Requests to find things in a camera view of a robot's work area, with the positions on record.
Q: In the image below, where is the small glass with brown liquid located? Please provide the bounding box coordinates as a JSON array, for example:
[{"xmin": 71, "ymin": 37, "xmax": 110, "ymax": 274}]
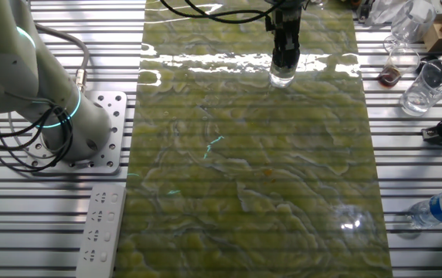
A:
[{"xmin": 377, "ymin": 46, "xmax": 421, "ymax": 88}]

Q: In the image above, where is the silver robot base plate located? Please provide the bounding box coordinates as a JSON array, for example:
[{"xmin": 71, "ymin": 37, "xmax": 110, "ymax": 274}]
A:
[{"xmin": 25, "ymin": 90, "xmax": 128, "ymax": 175}]

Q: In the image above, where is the tall clear glass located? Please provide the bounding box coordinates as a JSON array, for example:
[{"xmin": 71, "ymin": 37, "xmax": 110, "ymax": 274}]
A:
[{"xmin": 382, "ymin": 0, "xmax": 437, "ymax": 54}]

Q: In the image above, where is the black cable bundle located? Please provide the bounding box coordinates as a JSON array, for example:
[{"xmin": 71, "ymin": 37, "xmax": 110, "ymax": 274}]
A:
[{"xmin": 0, "ymin": 103, "xmax": 74, "ymax": 173}]

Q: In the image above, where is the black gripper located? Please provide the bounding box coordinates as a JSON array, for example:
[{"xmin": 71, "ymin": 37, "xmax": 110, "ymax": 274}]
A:
[{"xmin": 264, "ymin": 0, "xmax": 304, "ymax": 71}]

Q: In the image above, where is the water bottle with blue cap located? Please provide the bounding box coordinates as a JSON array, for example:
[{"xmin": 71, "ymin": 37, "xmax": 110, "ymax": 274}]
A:
[{"xmin": 409, "ymin": 188, "xmax": 442, "ymax": 229}]

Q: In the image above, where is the grey cable with metal connector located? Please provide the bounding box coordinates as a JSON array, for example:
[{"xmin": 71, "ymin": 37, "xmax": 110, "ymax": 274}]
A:
[{"xmin": 34, "ymin": 22, "xmax": 91, "ymax": 94}]

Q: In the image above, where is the white power strip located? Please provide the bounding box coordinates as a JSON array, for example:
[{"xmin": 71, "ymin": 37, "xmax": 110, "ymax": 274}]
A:
[{"xmin": 75, "ymin": 184, "xmax": 128, "ymax": 278}]

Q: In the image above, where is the clear glass beaker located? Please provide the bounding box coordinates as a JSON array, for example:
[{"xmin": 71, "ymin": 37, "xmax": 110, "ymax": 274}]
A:
[{"xmin": 399, "ymin": 59, "xmax": 442, "ymax": 117}]

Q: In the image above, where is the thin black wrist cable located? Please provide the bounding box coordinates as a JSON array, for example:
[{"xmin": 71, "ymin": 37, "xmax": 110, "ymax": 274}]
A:
[{"xmin": 160, "ymin": 0, "xmax": 286, "ymax": 25}]

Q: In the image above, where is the green marble pattern mat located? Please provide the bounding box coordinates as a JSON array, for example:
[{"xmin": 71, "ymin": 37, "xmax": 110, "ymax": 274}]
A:
[{"xmin": 113, "ymin": 0, "xmax": 394, "ymax": 278}]

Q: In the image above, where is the clear glass jar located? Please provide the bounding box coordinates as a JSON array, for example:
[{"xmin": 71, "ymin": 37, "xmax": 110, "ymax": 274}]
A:
[{"xmin": 269, "ymin": 63, "xmax": 298, "ymax": 90}]

